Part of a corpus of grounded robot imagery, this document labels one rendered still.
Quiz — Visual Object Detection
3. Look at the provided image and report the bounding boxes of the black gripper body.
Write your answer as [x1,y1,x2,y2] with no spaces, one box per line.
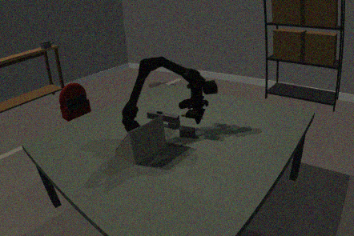
[185,96,209,118]

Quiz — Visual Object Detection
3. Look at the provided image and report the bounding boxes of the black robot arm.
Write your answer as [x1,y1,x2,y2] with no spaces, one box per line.
[122,57,217,133]

